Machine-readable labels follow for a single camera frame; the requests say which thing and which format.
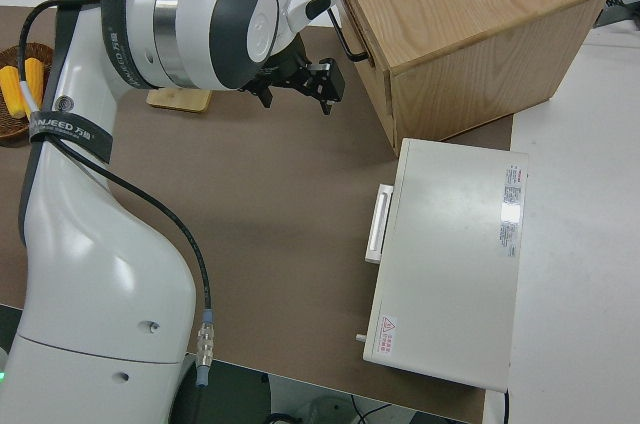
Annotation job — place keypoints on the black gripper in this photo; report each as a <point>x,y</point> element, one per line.
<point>285,69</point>

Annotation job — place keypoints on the light wooden drawer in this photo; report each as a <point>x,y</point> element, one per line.
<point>356,19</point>

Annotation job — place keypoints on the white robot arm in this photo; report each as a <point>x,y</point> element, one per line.
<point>90,269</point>

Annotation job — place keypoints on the brown table mat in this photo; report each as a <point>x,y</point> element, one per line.
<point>275,219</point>

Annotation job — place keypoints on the light wooden cabinet box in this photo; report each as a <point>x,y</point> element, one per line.
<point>475,19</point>

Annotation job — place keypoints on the white toaster oven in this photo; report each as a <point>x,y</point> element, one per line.
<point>450,269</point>

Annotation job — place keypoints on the yellow corn cob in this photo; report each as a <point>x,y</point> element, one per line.
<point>34,79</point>
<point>11,91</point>

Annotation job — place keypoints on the brown wicker basket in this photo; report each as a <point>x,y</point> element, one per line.
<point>7,131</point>

